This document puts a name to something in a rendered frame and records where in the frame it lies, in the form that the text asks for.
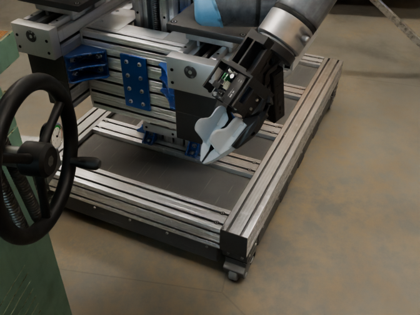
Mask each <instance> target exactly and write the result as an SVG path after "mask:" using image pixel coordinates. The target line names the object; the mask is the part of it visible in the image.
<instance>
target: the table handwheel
mask: <svg viewBox="0 0 420 315"><path fill-rule="evenodd" d="M37 90H43V91H46V92H47V93H49V94H50V95H51V97H52V98H53V99H54V101H55V103H54V106H53V108H52V111H51V114H50V116H49V119H48V121H47V124H46V126H45V128H44V131H43V132H42V134H41V137H40V139H39V141H25V142H24V143H22V144H21V145H20V146H10V145H5V143H6V139H7V136H8V132H9V128H10V126H11V123H12V121H13V118H14V116H15V114H16V112H17V110H18V109H19V107H20V105H21V104H22V103H23V101H24V100H25V99H26V98H27V97H28V96H29V95H30V94H31V93H33V92H34V91H37ZM59 117H61V122H62V130H63V156H62V166H61V172H60V175H59V181H58V183H57V187H56V190H55V192H54V196H53V197H52V200H51V202H50V204H49V200H48V193H47V187H46V178H48V177H49V176H50V175H51V174H52V173H53V172H54V170H55V168H56V165H57V161H58V155H57V151H56V149H55V147H54V146H53V145H52V144H51V143H49V142H50V140H51V137H52V135H53V132H54V128H55V126H56V123H57V121H58V119H59ZM77 156H78V124H77V119H76V113H75V110H74V106H73V103H72V101H71V98H70V96H69V94H68V92H67V91H66V89H65V87H64V86H63V85H62V84H61V83H60V82H59V81H58V80H57V79H56V78H55V77H52V76H50V75H48V74H44V73H40V72H37V73H32V74H28V75H25V76H23V77H22V78H20V79H18V80H17V81H16V82H15V83H14V84H12V85H11V86H10V87H9V89H8V90H7V91H6V92H5V93H4V95H3V96H2V98H1V99H0V237H1V238H2V239H4V240H5V241H7V242H9V243H11V244H14V245H18V246H25V245H28V244H32V243H35V242H37V241H38V240H40V239H41V238H43V237H44V236H45V235H46V234H47V233H48V232H49V231H50V230H51V229H52V228H53V227H54V225H55V224H56V222H57V221H58V219H59V217H60V216H61V214H62V212H63V210H64V208H65V206H66V203H67V201H68V198H69V195H70V193H71V189H72V186H73V182H74V177H75V173H76V166H72V165H70V158H71V157H77ZM2 166H9V167H15V168H17V169H18V171H19V172H20V174H22V175H23V176H32V177H34V178H35V182H36V187H37V193H38V196H39V204H40V209H41V218H40V219H39V220H38V221H37V222H36V223H35V224H33V225H32V226H30V227H28V228H24V229H23V228H20V227H17V226H16V225H15V224H14V223H13V221H12V220H11V218H10V217H9V214H8V212H7V209H6V206H5V203H4V197H3V187H2Z"/></svg>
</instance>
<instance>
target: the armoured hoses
mask: <svg viewBox="0 0 420 315"><path fill-rule="evenodd" d="M5 145H10V146H11V143H10V140H9V138H8V137H7V139H6V143H5ZM6 167H7V169H8V172H9V174H10V175H11V177H12V180H13V182H14V184H15V186H16V189H17V191H18V192H19V194H20V196H21V199H22V201H23V202H24V205H25V207H26V209H27V211H28V213H29V215H30V217H31V219H32V220H33V221H34V223H33V224H35V223H36V222H37V221H38V220H39V219H40V218H41V209H40V206H39V204H38V200H37V199H36V197H35V195H34V193H33V190H32V188H31V185H30V184H29V181H28V179H27V177H26V176H23V175H22V174H20V172H19V171H18V169H17V168H16V167H9V166H6ZM2 192H3V197H4V203H5V206H6V209H7V213H8V214H9V217H10V218H11V220H12V221H13V223H14V224H15V225H16V226H17V227H19V228H23V229H24V228H28V227H29V224H28V222H27V220H26V218H25V217H24V214H23V212H22V210H21V208H20V205H19V203H18V200H17V199H16V197H15V195H14V193H13V190H12V189H11V186H10V184H9V182H8V179H6V176H5V174H4V171H3V169H2ZM53 196H54V195H52V196H51V197H49V199H48V200H49V204H50V202H51V200H52V198H53ZM33 224H32V225H33ZM32 225H31V226H32Z"/></svg>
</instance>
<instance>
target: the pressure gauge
mask: <svg viewBox="0 0 420 315"><path fill-rule="evenodd" d="M46 124H47V122H45V123H44V124H43V125H42V128H41V130H40V135H39V138H40V137H41V134H42V133H43V131H44V128H45V126H46ZM59 128H60V129H59ZM58 133H59V135H58ZM56 135H58V137H56ZM62 142H63V127H62V125H61V124H60V123H58V122H57V123H56V126H55V128H54V132H53V134H52V137H51V140H50V142H49V143H51V144H52V145H53V146H54V147H55V149H56V150H57V149H59V148H60V146H61V144H62Z"/></svg>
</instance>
